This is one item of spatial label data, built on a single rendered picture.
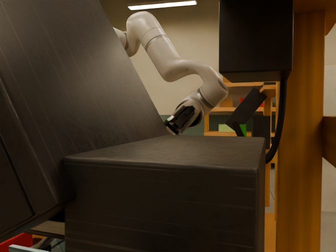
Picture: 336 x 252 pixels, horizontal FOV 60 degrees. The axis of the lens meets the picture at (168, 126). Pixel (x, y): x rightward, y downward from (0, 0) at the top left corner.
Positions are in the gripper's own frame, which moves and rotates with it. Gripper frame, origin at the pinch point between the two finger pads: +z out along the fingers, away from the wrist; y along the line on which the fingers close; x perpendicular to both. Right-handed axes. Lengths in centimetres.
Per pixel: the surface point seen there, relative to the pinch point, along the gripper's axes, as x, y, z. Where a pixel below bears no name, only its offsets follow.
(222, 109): 43, -165, -607
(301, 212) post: 33.9, 6.9, 0.3
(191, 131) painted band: 26, -278, -644
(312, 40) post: 9.6, 34.5, -9.7
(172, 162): 2.7, 18.4, 41.5
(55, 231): -2.0, -6.2, 35.4
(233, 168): 6.4, 21.8, 41.8
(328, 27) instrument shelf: 11.8, 39.8, -24.6
